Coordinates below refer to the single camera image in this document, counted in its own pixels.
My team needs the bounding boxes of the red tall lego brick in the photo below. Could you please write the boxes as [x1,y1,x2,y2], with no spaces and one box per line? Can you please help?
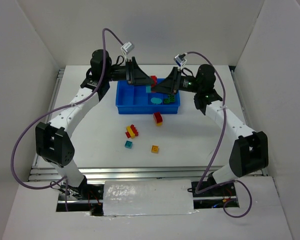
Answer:
[153,112,163,124]

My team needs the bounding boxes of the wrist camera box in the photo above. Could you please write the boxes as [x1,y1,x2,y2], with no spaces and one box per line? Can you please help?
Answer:
[121,42,135,55]
[174,52,187,70]

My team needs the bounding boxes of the small orange lego brick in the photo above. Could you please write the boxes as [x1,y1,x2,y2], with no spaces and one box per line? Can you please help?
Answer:
[151,145,159,154]

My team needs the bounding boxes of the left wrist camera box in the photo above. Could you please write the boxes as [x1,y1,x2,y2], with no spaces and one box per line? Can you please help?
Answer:
[121,42,135,55]

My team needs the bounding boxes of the blue divided plastic bin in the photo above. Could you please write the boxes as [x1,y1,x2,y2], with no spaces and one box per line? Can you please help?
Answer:
[115,81,181,115]

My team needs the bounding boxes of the aluminium front rail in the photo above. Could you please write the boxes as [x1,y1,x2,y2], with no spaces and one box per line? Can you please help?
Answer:
[28,166,267,182]

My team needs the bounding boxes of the teal long lego brick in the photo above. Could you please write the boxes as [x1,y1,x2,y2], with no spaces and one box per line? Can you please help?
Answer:
[145,85,154,94]

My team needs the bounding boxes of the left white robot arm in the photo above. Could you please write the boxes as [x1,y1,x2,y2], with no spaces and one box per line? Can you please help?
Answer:
[35,49,154,196]

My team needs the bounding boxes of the red yellow lego cluster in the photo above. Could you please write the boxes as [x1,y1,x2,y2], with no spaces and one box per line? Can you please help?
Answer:
[125,124,139,139]

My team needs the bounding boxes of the teal rounded lego brick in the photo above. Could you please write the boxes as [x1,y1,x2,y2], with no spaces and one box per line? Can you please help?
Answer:
[150,97,163,105]

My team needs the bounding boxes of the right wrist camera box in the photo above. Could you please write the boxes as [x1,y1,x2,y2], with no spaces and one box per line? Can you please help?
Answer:
[174,52,187,70]

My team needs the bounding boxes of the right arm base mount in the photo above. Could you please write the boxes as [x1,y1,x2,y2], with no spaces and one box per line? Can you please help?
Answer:
[187,181,239,210]

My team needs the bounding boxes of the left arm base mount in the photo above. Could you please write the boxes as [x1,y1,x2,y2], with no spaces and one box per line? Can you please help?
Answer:
[56,184,105,217]

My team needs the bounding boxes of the small teal lego brick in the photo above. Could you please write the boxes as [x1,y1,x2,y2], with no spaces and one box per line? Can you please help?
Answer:
[124,140,133,149]

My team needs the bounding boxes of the white foil covered panel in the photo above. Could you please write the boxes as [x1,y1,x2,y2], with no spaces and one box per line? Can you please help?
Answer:
[102,179,195,216]

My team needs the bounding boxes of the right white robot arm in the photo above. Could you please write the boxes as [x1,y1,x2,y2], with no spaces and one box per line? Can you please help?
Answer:
[152,64,269,187]

